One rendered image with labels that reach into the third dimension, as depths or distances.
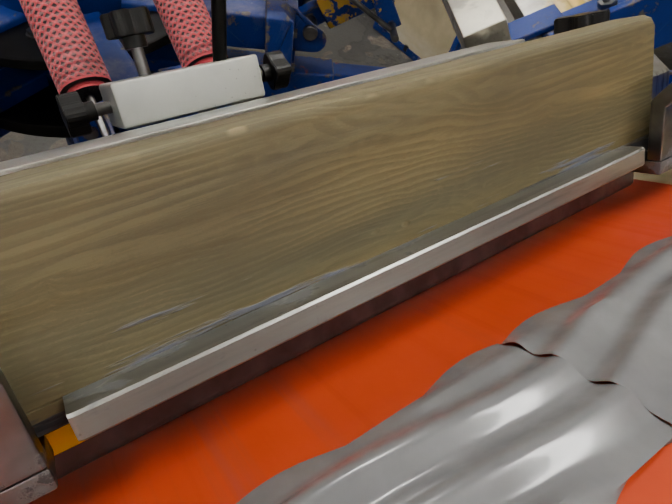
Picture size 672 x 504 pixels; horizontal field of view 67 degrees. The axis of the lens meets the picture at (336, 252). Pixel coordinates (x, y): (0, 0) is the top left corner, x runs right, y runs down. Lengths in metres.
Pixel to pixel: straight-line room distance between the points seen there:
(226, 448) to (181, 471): 0.02
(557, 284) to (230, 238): 0.16
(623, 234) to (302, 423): 0.20
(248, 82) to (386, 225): 0.28
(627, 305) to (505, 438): 0.09
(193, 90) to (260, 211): 0.28
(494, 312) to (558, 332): 0.03
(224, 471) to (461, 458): 0.08
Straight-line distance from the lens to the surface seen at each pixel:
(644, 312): 0.23
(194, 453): 0.20
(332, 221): 0.19
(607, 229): 0.32
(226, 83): 0.46
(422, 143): 0.21
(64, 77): 0.55
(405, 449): 0.17
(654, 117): 0.33
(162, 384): 0.17
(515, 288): 0.26
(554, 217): 0.31
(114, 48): 0.79
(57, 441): 0.20
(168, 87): 0.44
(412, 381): 0.20
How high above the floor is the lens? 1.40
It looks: 50 degrees down
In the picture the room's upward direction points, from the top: 12 degrees clockwise
